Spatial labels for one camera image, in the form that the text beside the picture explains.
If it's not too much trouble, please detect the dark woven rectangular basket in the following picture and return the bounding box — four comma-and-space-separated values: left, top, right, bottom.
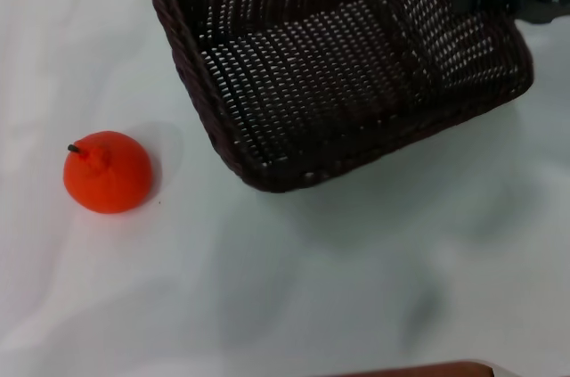
145, 0, 534, 194

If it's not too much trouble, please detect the orange toy fruit with stem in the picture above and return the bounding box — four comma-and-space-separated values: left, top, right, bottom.
62, 130, 154, 215

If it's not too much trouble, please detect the brown rounded bar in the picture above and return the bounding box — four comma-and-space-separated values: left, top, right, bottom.
338, 361, 495, 377

